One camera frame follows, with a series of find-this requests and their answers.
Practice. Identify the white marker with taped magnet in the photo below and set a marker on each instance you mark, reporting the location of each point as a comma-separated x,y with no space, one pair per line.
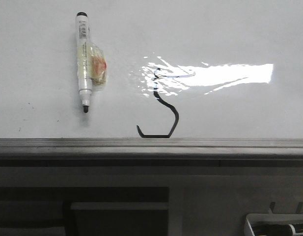
91,63

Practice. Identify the black drawn number stroke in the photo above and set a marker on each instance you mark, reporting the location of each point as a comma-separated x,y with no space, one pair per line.
165,116

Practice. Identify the white whiteboard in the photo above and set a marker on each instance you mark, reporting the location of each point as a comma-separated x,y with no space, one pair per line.
151,82

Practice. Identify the dark box under whiteboard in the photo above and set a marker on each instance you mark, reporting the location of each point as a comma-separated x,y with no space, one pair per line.
119,218

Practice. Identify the black marker in tray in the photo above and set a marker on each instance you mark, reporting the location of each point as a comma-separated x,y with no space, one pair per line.
278,230

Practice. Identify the white marker tray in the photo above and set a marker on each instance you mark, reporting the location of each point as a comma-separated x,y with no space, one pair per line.
260,224

